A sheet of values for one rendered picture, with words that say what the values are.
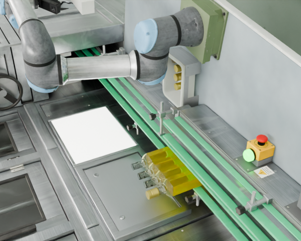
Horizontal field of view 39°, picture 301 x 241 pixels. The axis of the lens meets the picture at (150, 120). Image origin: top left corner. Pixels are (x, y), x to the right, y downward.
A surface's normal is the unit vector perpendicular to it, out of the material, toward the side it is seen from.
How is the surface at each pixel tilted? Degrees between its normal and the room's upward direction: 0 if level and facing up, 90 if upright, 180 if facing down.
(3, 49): 90
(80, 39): 90
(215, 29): 90
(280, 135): 0
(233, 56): 0
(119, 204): 90
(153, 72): 75
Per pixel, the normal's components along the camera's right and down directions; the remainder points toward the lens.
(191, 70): 0.46, 0.50
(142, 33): -0.88, 0.16
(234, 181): 0.00, -0.83
